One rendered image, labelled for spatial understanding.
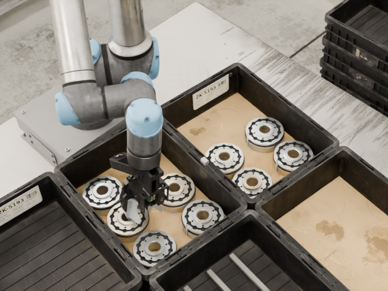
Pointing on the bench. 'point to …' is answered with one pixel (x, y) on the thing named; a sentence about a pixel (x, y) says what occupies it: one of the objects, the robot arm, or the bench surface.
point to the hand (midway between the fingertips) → (138, 212)
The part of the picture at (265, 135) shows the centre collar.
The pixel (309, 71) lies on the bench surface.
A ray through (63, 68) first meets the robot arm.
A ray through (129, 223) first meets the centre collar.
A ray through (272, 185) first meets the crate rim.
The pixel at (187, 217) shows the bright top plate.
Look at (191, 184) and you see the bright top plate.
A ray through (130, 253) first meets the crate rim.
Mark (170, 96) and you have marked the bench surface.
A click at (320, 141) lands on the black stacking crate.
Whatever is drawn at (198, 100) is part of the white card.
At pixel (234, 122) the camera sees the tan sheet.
